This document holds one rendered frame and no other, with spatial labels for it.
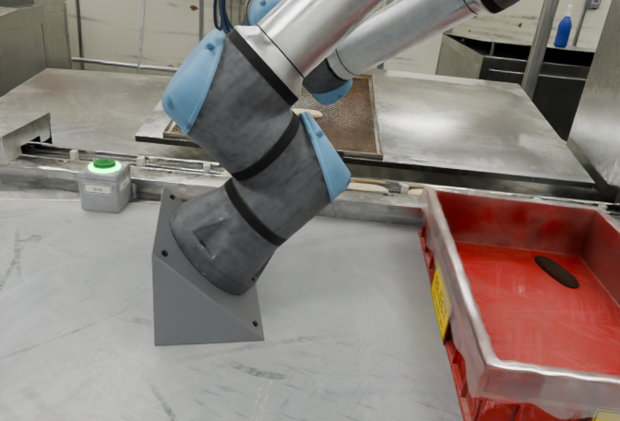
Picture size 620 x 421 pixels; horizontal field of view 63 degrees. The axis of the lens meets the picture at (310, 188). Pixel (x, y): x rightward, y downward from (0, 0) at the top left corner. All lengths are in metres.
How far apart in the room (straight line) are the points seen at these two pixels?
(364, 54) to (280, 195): 0.30
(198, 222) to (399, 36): 0.40
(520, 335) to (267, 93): 0.49
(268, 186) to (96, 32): 4.59
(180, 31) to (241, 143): 4.32
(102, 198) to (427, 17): 0.63
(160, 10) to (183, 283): 4.39
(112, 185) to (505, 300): 0.69
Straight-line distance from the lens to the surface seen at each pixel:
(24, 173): 1.14
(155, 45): 4.99
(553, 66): 2.91
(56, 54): 4.64
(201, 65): 0.58
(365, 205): 1.00
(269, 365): 0.66
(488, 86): 1.73
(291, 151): 0.62
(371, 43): 0.82
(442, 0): 0.77
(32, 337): 0.73
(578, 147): 1.44
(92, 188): 0.99
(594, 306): 0.94
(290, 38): 0.60
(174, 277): 0.62
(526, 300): 0.88
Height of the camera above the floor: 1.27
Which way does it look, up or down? 23 degrees down
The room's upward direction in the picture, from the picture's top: 6 degrees clockwise
